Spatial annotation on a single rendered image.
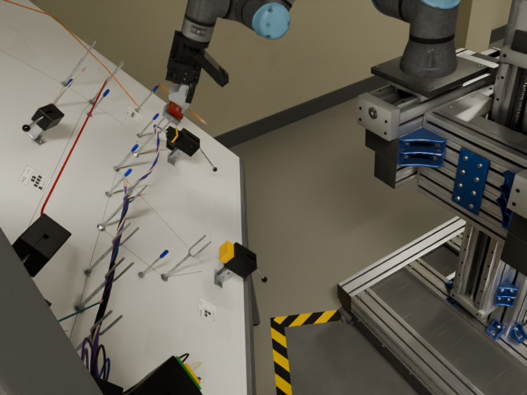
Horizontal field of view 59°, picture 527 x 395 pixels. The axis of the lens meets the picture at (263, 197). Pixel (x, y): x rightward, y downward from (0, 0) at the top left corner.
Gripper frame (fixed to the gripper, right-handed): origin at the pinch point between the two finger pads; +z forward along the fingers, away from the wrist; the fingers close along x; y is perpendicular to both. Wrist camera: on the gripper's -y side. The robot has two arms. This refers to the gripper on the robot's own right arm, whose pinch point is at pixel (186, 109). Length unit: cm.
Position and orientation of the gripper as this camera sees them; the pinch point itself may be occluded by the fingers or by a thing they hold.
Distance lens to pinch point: 129.5
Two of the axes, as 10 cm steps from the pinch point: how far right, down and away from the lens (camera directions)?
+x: 1.1, 6.4, -7.6
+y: -9.4, -1.8, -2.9
